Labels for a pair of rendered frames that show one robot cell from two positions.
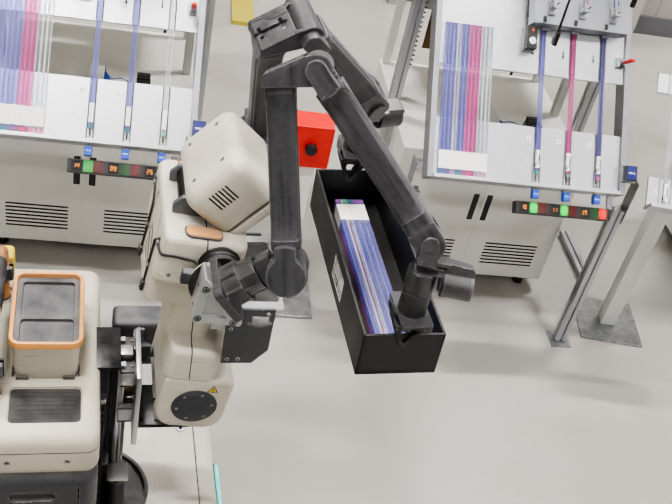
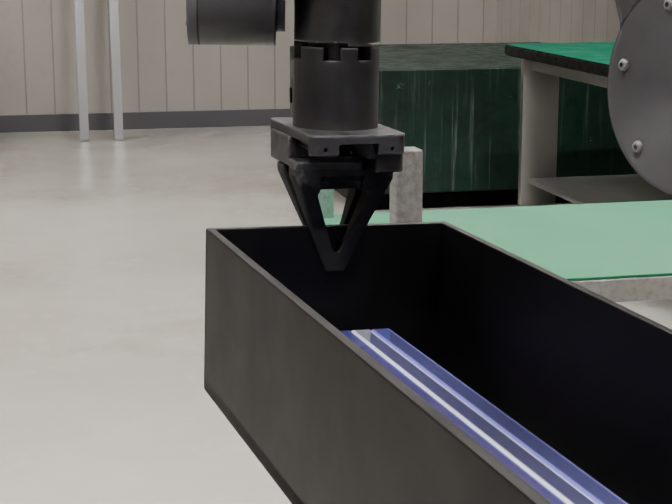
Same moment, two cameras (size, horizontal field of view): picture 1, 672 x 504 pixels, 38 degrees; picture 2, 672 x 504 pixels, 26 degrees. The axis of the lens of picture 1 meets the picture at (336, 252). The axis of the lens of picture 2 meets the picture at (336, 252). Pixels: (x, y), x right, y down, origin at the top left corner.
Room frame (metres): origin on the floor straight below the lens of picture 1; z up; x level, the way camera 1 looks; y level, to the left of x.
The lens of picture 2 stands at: (2.43, -0.14, 1.31)
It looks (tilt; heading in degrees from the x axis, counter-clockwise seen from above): 12 degrees down; 182
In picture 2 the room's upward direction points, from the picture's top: straight up
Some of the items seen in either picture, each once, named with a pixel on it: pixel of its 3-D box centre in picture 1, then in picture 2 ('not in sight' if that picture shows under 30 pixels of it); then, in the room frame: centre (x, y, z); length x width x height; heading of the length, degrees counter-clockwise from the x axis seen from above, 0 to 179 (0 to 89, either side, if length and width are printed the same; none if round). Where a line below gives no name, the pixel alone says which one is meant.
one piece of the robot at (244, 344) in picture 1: (238, 286); not in sight; (1.63, 0.19, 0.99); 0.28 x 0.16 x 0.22; 19
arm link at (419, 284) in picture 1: (424, 278); (328, 4); (1.46, -0.17, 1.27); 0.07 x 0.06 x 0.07; 93
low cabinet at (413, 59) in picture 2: not in sight; (458, 117); (-5.80, 0.33, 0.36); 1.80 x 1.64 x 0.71; 14
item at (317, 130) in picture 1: (294, 213); not in sight; (2.77, 0.17, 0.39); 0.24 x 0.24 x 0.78; 15
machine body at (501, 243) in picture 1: (456, 175); not in sight; (3.41, -0.40, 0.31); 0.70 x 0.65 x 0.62; 105
